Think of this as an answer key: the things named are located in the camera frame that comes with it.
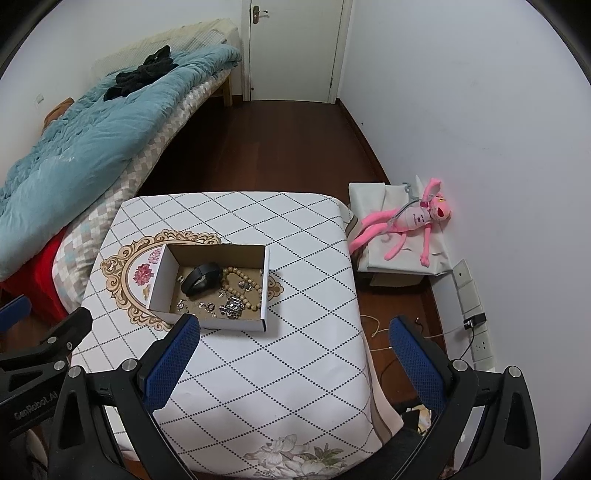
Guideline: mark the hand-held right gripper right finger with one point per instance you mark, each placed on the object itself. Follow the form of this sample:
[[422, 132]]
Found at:
[[415, 364]]

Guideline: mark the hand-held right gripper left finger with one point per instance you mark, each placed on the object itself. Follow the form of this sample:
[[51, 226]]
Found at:
[[171, 360]]

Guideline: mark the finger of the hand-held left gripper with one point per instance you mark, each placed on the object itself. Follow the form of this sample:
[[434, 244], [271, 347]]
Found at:
[[60, 333], [14, 310]]

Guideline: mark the white cardboard box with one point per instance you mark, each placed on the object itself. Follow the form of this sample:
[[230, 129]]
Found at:
[[231, 325]]

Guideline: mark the black wrist band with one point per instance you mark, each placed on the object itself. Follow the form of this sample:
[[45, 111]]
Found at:
[[191, 285]]

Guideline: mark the red blanket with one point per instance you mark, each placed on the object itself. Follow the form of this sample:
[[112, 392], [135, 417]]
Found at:
[[37, 277]]

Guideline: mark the black charger plug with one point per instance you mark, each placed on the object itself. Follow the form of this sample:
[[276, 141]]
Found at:
[[475, 320]]

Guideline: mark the person's dark fleece pants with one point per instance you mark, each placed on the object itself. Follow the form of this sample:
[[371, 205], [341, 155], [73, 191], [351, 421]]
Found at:
[[406, 457]]

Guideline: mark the diamond pattern floral tablecloth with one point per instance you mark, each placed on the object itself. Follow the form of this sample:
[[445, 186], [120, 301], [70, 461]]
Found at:
[[277, 369]]

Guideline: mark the pink plush toy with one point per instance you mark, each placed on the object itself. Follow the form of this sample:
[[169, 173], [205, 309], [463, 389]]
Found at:
[[415, 217]]

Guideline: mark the light blue quilt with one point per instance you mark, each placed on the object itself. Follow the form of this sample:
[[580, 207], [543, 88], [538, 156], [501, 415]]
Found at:
[[92, 152]]

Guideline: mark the brown cushion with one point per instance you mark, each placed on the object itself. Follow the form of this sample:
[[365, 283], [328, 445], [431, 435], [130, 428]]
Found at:
[[57, 113]]

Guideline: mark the black clothing pile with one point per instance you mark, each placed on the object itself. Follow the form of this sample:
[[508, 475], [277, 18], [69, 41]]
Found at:
[[138, 76]]

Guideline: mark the white door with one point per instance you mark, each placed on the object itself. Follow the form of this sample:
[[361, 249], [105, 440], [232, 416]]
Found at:
[[295, 46]]

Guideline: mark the white wall socket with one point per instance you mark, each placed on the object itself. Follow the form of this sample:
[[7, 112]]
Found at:
[[482, 347]]

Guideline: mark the grey wall switch panel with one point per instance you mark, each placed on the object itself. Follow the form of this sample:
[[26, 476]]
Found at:
[[464, 273], [471, 301]]

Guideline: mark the wooden bed frame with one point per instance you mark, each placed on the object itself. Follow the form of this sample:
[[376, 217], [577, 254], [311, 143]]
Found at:
[[227, 92]]

